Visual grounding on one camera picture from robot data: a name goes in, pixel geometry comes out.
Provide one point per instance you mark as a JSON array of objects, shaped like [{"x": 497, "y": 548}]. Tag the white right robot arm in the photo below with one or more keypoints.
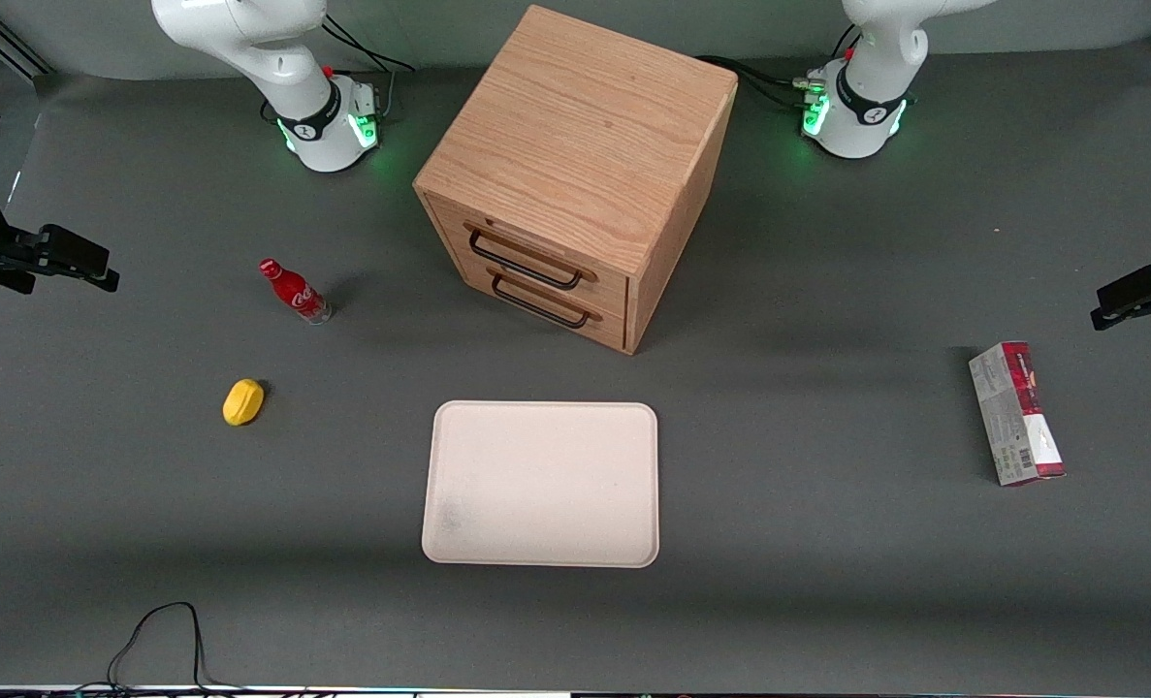
[{"x": 284, "y": 68}]

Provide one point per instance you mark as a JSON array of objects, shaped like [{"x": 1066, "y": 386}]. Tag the beige plastic tray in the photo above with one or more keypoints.
[{"x": 541, "y": 483}]

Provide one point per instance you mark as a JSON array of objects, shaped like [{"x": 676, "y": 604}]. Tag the grey and red carton box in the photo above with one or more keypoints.
[{"x": 1016, "y": 412}]

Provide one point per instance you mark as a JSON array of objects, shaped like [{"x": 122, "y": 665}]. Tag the wooden drawer front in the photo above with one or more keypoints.
[
  {"x": 556, "y": 308},
  {"x": 536, "y": 254}
]

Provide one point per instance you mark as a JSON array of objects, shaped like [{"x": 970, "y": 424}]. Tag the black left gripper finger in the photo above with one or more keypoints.
[
  {"x": 1123, "y": 312},
  {"x": 1133, "y": 283}
]

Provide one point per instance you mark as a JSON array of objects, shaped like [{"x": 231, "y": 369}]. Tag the aluminium frame rail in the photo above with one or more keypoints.
[{"x": 17, "y": 48}]

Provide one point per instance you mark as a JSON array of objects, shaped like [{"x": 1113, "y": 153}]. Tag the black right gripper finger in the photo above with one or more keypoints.
[
  {"x": 76, "y": 250},
  {"x": 90, "y": 279}
]

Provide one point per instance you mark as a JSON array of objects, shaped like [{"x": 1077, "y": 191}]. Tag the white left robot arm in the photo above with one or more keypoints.
[{"x": 866, "y": 87}]

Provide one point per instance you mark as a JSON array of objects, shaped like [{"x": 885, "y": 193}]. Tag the wooden drawer cabinet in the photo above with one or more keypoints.
[{"x": 585, "y": 145}]

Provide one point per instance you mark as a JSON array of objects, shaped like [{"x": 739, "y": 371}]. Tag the yellow toy lemon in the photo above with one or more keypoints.
[{"x": 242, "y": 401}]

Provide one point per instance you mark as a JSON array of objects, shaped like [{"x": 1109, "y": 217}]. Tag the red coke bottle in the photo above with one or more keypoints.
[{"x": 296, "y": 291}]

